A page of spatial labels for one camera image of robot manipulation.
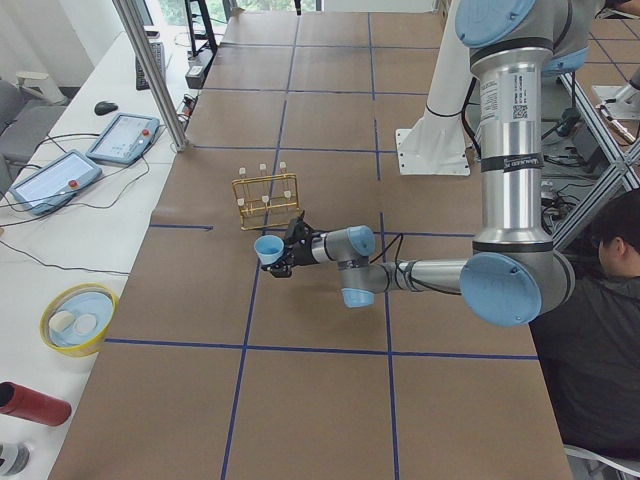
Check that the yellow bowl with blue plate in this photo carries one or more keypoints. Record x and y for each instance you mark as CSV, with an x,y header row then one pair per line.
x,y
75,323

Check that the red bottle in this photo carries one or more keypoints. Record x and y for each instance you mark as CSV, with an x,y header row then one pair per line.
x,y
21,402

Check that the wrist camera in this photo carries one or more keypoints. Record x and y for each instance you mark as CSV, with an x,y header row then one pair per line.
x,y
296,230

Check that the black computer mouse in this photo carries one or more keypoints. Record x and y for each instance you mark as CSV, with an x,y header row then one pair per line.
x,y
105,107

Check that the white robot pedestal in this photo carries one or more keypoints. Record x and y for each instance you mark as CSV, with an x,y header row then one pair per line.
x,y
435,145

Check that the near teach pendant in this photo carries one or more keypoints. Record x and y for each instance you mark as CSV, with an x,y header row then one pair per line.
x,y
54,185

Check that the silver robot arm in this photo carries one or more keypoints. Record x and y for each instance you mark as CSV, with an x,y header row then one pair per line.
x,y
502,50

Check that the aluminium frame post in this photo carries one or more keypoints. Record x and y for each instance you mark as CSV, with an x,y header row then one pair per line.
x,y
132,23

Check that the teach pendant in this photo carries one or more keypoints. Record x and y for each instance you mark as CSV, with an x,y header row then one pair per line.
x,y
54,185
124,140

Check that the far teach pendant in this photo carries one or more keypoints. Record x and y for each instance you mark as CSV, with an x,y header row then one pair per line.
x,y
124,140

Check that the gold wire cup holder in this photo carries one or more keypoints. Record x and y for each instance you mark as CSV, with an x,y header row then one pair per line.
x,y
266,200

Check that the seated person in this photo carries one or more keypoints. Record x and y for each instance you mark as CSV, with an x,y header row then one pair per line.
x,y
588,347

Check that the light blue plastic cup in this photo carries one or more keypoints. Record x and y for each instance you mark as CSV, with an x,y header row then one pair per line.
x,y
269,249

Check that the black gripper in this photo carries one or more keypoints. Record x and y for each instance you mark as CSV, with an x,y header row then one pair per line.
x,y
303,252

